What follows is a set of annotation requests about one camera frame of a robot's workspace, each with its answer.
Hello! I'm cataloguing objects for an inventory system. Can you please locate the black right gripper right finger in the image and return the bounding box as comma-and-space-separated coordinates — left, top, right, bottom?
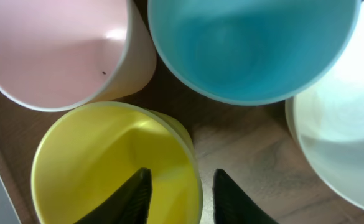
212, 169, 278, 224

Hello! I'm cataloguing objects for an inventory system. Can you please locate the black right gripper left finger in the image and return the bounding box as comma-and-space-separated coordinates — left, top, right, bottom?
77, 168, 152, 224

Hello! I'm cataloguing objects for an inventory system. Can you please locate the yellow cup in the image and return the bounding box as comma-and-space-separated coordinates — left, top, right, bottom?
31, 101, 203, 223

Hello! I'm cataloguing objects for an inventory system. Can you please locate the white bowl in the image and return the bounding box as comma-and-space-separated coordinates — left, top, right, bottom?
285, 1, 364, 210

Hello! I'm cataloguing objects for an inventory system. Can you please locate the light blue cup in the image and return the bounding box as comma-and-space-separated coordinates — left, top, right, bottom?
147, 0, 362, 106

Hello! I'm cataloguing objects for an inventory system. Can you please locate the pink cup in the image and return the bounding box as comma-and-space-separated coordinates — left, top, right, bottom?
0, 0, 156, 112

